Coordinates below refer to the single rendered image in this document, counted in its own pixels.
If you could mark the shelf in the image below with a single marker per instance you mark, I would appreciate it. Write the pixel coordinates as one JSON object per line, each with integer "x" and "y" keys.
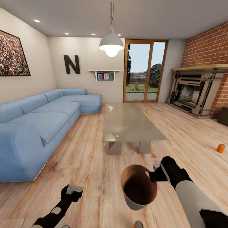
{"x": 111, "y": 74}

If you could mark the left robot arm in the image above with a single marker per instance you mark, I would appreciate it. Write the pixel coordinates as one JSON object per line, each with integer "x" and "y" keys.
{"x": 55, "y": 219}

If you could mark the coffee table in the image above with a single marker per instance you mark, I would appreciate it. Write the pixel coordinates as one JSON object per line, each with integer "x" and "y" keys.
{"x": 125, "y": 122}

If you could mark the trash can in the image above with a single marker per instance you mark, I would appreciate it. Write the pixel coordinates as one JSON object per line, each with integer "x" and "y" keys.
{"x": 137, "y": 187}

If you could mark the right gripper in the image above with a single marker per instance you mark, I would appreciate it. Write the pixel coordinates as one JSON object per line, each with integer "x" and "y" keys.
{"x": 155, "y": 176}

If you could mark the room light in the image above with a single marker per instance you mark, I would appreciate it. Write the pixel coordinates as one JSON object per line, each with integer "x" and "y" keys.
{"x": 111, "y": 39}

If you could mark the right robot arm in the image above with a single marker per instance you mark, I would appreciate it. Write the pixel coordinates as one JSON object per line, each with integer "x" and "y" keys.
{"x": 200, "y": 210}

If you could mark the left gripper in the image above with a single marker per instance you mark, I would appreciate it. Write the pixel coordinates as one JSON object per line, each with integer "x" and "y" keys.
{"x": 73, "y": 197}

